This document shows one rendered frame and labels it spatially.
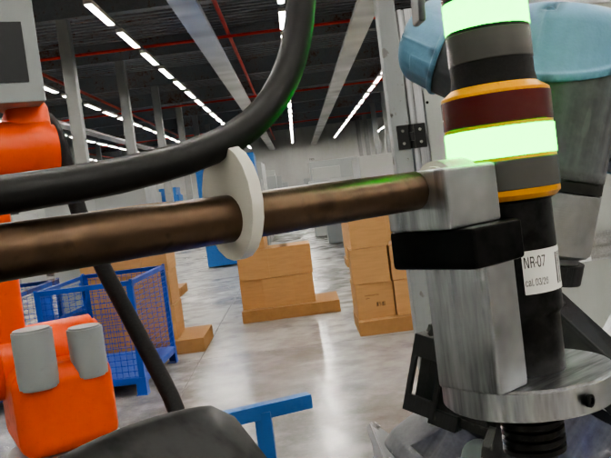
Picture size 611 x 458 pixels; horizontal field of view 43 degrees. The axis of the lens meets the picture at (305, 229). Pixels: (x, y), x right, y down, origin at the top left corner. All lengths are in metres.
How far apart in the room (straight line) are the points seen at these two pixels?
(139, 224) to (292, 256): 9.33
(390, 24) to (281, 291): 7.57
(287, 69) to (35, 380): 3.83
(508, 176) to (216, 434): 0.20
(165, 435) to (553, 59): 0.30
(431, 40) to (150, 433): 0.39
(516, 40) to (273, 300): 9.30
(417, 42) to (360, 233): 7.20
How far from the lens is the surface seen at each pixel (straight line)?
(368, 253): 7.84
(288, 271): 9.55
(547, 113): 0.32
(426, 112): 2.17
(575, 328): 0.49
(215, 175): 0.23
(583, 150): 0.48
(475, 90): 0.31
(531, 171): 0.31
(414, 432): 1.08
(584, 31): 0.48
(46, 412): 4.14
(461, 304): 0.30
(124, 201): 10.87
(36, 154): 4.23
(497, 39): 0.31
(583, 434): 1.02
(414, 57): 0.65
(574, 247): 0.49
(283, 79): 0.24
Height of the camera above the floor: 1.55
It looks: 3 degrees down
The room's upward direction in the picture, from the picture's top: 7 degrees counter-clockwise
